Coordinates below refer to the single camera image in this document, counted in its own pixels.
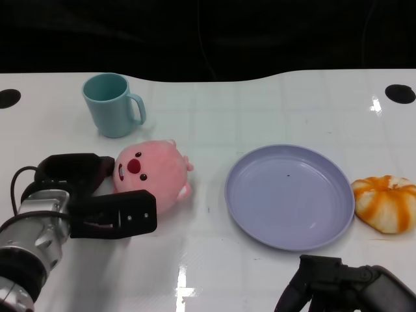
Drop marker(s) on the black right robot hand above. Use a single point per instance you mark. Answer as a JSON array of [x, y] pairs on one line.
[[357, 289]]

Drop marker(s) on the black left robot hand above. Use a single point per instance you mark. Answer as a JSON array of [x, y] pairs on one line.
[[84, 182]]

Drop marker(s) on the pink plush beaver doll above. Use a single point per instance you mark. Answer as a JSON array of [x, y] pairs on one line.
[[156, 169]]

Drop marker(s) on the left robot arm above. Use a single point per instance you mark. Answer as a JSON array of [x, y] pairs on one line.
[[29, 240]]

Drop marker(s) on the lavender plastic plate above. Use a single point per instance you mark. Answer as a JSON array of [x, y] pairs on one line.
[[286, 201]]

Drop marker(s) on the teal plastic mug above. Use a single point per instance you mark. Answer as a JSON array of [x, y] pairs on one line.
[[109, 113]]

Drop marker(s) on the orange white striped bun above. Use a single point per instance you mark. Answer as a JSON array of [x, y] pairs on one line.
[[386, 208]]

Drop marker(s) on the black table grommet hole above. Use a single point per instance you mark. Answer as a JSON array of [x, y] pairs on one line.
[[8, 98], [399, 93]]

